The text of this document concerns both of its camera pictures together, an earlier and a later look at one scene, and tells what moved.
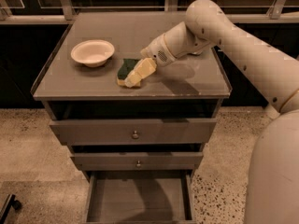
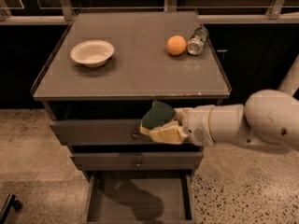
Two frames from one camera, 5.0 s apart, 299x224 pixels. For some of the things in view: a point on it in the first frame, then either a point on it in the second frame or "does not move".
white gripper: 156,51 → 196,125
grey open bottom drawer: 140,197 does not move
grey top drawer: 135,132 does not move
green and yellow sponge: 127,65 → 156,117
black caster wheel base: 6,208 does not move
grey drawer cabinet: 136,130 does not move
